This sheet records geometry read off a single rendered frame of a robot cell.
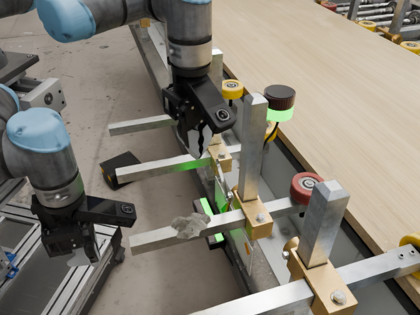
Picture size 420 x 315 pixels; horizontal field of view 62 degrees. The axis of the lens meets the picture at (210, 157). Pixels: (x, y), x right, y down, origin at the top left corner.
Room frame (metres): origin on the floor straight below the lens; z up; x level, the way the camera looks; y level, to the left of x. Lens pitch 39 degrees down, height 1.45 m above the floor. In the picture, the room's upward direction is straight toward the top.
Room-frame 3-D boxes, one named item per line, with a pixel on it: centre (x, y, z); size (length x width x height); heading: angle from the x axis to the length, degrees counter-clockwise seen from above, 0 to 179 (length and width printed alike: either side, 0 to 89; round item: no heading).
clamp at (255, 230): (0.55, -0.10, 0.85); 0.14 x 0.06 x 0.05; 18
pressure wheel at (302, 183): (0.58, -0.23, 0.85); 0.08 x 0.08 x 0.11
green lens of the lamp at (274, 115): (0.59, -0.13, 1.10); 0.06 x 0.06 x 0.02
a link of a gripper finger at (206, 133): (0.60, 0.02, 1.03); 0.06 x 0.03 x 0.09; 38
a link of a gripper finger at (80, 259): (0.41, 0.25, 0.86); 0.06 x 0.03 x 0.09; 108
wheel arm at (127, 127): (0.99, 0.12, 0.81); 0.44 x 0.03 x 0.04; 108
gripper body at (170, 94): (0.59, 0.04, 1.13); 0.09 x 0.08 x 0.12; 38
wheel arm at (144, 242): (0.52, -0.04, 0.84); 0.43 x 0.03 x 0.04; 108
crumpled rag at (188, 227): (0.49, 0.04, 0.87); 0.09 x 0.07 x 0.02; 108
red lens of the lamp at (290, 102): (0.59, -0.13, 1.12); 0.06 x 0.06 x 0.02
